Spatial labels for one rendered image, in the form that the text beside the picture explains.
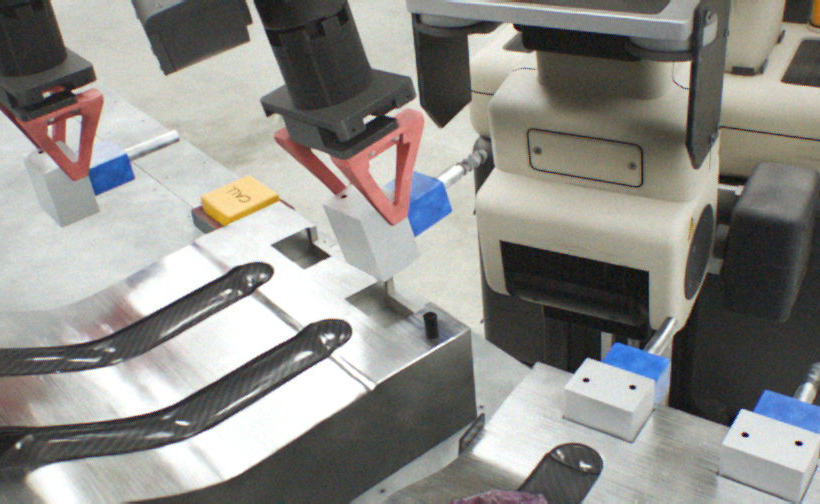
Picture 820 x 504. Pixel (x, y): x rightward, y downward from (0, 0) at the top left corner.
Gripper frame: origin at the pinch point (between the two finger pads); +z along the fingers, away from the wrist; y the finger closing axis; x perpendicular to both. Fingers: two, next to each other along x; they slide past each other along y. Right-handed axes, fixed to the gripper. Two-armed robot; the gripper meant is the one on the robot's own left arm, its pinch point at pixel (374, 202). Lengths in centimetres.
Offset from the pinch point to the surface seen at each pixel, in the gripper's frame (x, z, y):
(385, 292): 0.0, 9.4, -3.4
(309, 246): 0.0, 8.4, -14.1
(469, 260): 77, 94, -113
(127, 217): -5.8, 10.5, -44.1
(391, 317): -0.9, 10.8, -2.1
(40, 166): -14.2, -4.7, -27.5
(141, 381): -19.2, 5.5, -6.4
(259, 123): 84, 80, -215
